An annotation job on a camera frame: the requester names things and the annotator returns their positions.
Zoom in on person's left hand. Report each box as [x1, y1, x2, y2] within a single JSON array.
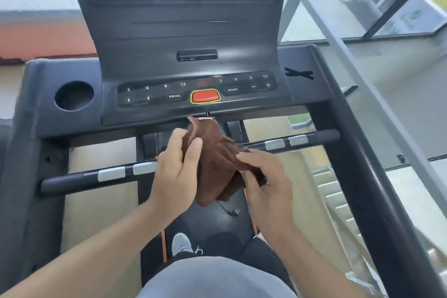
[[148, 128, 204, 221]]

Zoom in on person's right hand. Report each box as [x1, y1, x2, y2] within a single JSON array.
[[236, 149, 296, 240]]

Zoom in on brown microfibre cloth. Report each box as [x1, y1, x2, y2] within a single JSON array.
[[182, 116, 268, 207]]

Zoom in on person's right forearm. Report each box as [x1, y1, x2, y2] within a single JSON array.
[[260, 221, 371, 298]]

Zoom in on person's left forearm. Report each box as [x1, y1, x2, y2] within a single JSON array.
[[0, 203, 182, 298]]

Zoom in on person's left grey shoe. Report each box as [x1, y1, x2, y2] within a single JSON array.
[[171, 232, 204, 258]]

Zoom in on person's grey shirt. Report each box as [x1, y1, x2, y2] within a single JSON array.
[[136, 256, 298, 298]]

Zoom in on grey staircase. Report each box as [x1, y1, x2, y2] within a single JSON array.
[[311, 165, 385, 298]]

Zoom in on green printed floor mat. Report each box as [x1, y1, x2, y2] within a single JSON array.
[[286, 114, 317, 133]]

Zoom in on grey metal handrail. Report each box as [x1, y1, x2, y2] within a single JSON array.
[[286, 0, 447, 204]]

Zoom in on orange patterned parapet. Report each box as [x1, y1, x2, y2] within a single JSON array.
[[0, 9, 98, 61]]

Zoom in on black cord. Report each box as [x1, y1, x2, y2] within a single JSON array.
[[216, 200, 242, 218]]

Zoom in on black window frame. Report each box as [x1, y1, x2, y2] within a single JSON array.
[[342, 0, 447, 43]]

